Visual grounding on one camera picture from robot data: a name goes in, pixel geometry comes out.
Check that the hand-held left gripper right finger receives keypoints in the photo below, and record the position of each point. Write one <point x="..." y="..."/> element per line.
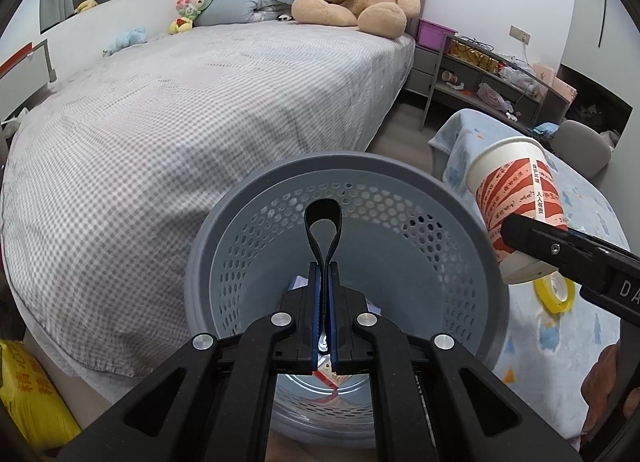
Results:
<point x="333" y="332"/>

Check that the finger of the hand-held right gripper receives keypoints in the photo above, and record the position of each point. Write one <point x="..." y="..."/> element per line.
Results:
<point x="575" y="262"/>

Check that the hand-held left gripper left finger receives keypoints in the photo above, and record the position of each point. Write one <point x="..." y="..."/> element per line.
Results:
<point x="316" y="332"/>

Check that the small torn sachet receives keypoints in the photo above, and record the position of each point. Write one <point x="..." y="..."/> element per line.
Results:
<point x="335" y="378"/>

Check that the red white paper cup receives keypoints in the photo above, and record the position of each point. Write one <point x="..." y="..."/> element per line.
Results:
<point x="515" y="181"/>

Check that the grey perforated plastic basket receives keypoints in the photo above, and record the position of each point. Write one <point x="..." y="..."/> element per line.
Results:
<point x="425" y="252"/>

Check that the black elastic band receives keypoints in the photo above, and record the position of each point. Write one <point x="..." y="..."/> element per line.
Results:
<point x="322" y="202"/>

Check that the person's right hand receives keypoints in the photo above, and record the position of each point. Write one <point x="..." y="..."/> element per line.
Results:
<point x="602" y="392"/>

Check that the grey chair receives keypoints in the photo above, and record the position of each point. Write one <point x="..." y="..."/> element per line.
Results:
<point x="582" y="146"/>

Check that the blue cloth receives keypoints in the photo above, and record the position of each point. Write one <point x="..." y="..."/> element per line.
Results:
<point x="544" y="130"/>

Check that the pink paper box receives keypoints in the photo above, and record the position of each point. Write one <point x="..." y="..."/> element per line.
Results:
<point x="555" y="81"/>

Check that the pink plastic bag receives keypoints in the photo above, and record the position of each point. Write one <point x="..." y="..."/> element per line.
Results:
<point x="492" y="95"/>

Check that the clear plastic bag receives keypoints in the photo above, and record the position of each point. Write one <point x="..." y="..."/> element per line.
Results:
<point x="517" y="75"/>

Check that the grey shelf desk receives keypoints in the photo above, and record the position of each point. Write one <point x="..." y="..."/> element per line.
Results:
<point x="465" y="69"/>

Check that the small paper cup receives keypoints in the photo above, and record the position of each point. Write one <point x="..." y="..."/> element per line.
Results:
<point x="448" y="76"/>

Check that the yellow patterned box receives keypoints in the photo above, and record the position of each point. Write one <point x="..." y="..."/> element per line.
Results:
<point x="472" y="55"/>

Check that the bed with grey checked cover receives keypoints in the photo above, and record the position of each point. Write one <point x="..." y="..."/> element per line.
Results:
<point x="175" y="131"/>

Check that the grey nightstand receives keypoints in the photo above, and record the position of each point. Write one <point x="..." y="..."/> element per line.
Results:
<point x="420" y="71"/>

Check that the white wardrobe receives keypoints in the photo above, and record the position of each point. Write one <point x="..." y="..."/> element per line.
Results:
<point x="590" y="1"/>

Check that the pink storage box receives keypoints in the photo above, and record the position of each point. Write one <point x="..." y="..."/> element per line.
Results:
<point x="435" y="34"/>

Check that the yellow bag with red print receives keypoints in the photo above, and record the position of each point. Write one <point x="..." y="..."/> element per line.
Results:
<point x="30" y="392"/>

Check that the small panda plush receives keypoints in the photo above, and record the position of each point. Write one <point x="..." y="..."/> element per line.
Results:
<point x="285" y="17"/>

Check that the yellow red plush toy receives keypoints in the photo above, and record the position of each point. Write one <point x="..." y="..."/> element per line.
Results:
<point x="180" y="26"/>

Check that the folded blue grey quilt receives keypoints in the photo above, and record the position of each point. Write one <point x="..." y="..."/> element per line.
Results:
<point x="245" y="4"/>

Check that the green hooded plush doll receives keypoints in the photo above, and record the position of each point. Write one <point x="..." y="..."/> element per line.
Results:
<point x="202" y="1"/>

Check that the light blue plush toy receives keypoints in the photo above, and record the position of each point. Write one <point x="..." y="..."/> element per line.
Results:
<point x="125" y="39"/>

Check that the wall socket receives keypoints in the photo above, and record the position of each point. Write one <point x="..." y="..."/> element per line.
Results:
<point x="520" y="34"/>

